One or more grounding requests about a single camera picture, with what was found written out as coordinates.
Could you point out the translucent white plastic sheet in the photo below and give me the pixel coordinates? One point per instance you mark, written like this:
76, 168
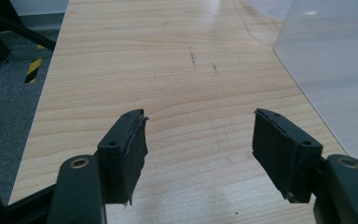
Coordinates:
332, 62

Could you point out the black metal stand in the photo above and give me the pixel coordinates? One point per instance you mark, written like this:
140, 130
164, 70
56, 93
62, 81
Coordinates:
4, 29

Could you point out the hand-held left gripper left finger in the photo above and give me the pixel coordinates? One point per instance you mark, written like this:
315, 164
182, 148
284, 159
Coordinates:
122, 161

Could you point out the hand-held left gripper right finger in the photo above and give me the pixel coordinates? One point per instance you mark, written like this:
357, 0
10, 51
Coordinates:
284, 158

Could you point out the yellow black hazard tape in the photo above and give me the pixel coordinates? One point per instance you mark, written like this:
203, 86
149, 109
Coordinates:
33, 70

